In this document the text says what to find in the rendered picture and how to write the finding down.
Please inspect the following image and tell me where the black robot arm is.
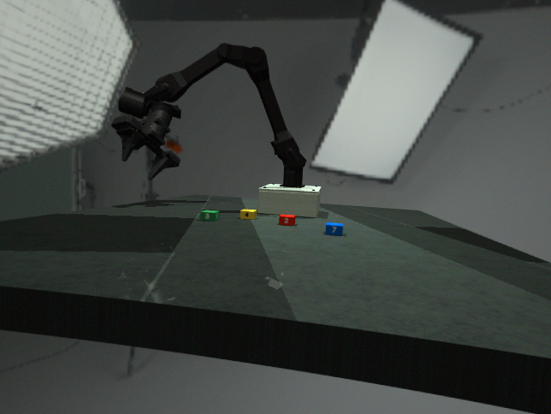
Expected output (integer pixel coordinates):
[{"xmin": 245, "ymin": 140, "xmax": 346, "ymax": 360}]
[{"xmin": 118, "ymin": 43, "xmax": 306, "ymax": 188}]

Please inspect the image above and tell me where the blue block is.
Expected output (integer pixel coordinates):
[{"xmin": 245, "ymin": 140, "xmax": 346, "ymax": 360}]
[{"xmin": 325, "ymin": 222, "xmax": 343, "ymax": 236}]

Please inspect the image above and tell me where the red block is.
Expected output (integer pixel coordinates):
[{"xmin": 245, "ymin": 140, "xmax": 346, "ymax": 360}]
[{"xmin": 279, "ymin": 215, "xmax": 295, "ymax": 226}]

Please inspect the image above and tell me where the green block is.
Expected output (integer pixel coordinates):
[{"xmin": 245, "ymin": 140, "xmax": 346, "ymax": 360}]
[{"xmin": 200, "ymin": 210, "xmax": 220, "ymax": 222}]

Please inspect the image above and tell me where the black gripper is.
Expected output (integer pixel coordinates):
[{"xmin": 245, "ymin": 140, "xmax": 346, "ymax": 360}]
[{"xmin": 111, "ymin": 115, "xmax": 180, "ymax": 180}]

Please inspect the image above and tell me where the yellow block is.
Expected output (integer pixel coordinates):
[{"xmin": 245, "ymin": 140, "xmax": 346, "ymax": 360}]
[{"xmin": 240, "ymin": 210, "xmax": 257, "ymax": 220}]

